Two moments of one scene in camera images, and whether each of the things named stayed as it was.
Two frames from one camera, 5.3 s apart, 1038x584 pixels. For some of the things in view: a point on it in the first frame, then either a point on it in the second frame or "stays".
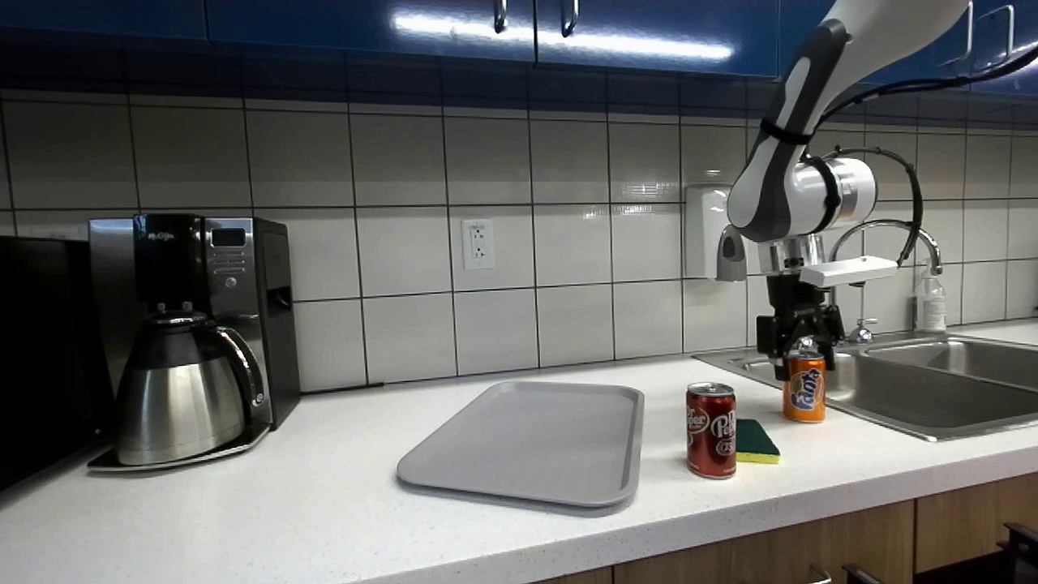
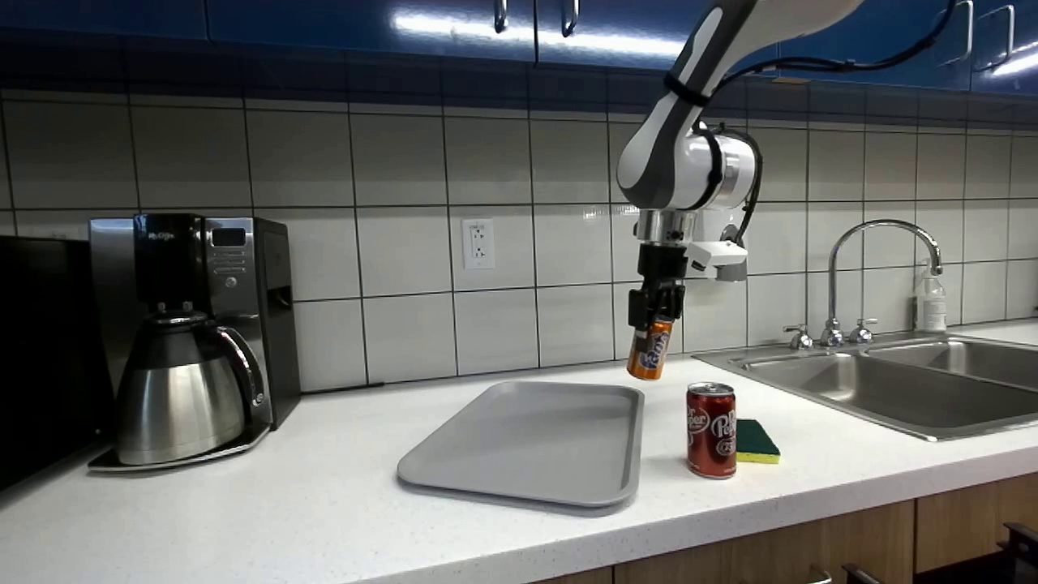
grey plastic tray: x=539 y=440 stays
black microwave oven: x=52 y=392 stays
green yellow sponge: x=754 y=443 stays
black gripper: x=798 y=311 -> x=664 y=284
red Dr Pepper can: x=710 y=428 stays
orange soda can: x=805 y=383 -> x=651 y=348
